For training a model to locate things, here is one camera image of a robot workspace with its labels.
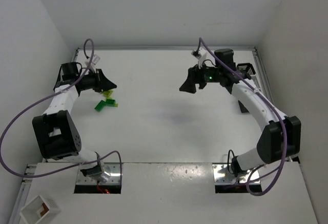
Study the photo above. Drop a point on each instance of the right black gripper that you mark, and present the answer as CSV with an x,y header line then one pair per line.
x,y
194,77

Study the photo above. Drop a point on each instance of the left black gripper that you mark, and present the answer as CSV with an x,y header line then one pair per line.
x,y
98,79

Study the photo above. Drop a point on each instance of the large green lego brick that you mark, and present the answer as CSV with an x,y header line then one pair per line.
x,y
110,102

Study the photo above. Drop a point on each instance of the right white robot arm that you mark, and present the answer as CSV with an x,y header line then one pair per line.
x,y
279,131

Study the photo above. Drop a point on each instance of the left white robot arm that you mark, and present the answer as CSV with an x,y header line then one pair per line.
x,y
55,131

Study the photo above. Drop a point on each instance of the yellow-green lego brick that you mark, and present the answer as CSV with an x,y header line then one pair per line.
x,y
107,94

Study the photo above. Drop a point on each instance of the far black slatted container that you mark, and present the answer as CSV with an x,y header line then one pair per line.
x,y
246,68

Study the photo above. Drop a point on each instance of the black slatted container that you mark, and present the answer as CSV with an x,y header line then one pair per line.
x,y
246,68
243,109

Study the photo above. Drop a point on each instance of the near black slatted container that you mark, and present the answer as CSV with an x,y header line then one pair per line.
x,y
243,109

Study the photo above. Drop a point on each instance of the middle white slatted container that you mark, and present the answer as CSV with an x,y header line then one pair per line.
x,y
256,82

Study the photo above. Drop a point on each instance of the white slatted container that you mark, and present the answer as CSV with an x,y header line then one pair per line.
x,y
40,210
256,82

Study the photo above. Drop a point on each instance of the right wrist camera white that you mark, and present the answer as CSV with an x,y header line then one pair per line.
x,y
200,55

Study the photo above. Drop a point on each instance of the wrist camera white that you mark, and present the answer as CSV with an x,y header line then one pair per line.
x,y
200,55
94,61

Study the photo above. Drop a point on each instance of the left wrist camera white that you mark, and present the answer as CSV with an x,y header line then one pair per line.
x,y
94,61

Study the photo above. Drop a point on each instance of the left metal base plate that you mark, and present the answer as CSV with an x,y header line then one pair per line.
x,y
110,177

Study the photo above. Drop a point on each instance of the metal base plate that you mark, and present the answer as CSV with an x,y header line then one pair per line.
x,y
222,177
110,177

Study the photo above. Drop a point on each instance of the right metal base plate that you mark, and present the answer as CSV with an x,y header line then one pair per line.
x,y
222,177

